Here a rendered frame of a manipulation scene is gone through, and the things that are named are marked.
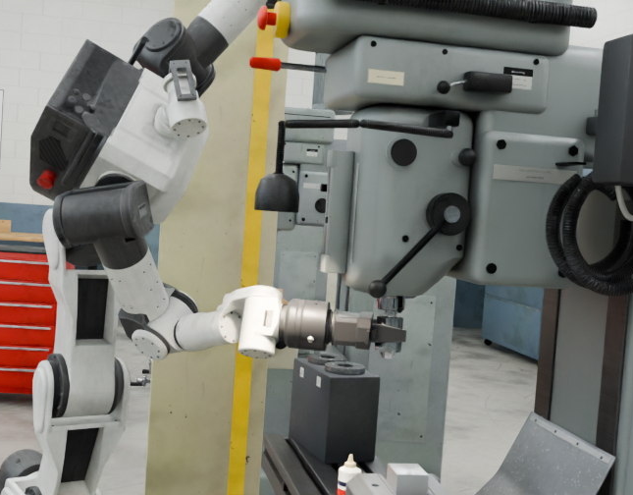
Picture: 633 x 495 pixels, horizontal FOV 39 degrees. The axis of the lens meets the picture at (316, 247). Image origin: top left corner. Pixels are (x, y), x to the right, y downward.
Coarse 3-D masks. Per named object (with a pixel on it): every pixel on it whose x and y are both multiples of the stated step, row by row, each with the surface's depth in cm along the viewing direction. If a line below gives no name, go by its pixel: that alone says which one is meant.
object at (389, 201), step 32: (384, 160) 146; (416, 160) 146; (448, 160) 147; (352, 192) 152; (384, 192) 146; (416, 192) 147; (352, 224) 151; (384, 224) 146; (416, 224) 147; (352, 256) 150; (384, 256) 147; (416, 256) 147; (448, 256) 148; (352, 288) 154; (416, 288) 151
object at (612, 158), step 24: (624, 48) 125; (624, 72) 124; (600, 96) 130; (624, 96) 124; (600, 120) 130; (624, 120) 124; (600, 144) 130; (624, 144) 124; (600, 168) 129; (624, 168) 124
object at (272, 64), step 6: (252, 60) 158; (258, 60) 158; (264, 60) 158; (270, 60) 159; (276, 60) 159; (252, 66) 159; (258, 66) 159; (264, 66) 159; (270, 66) 159; (276, 66) 159; (282, 66) 160; (288, 66) 160; (294, 66) 160; (300, 66) 160; (306, 66) 161; (312, 66) 161; (318, 66) 161; (318, 72) 162; (324, 72) 162
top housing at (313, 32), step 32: (288, 0) 150; (320, 0) 139; (352, 0) 139; (544, 0) 146; (288, 32) 151; (320, 32) 143; (352, 32) 141; (384, 32) 141; (416, 32) 142; (448, 32) 143; (480, 32) 144; (512, 32) 145; (544, 32) 146
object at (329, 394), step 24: (312, 360) 203; (336, 360) 201; (312, 384) 197; (336, 384) 189; (360, 384) 191; (312, 408) 197; (336, 408) 190; (360, 408) 192; (312, 432) 196; (336, 432) 190; (360, 432) 192; (336, 456) 190; (360, 456) 193
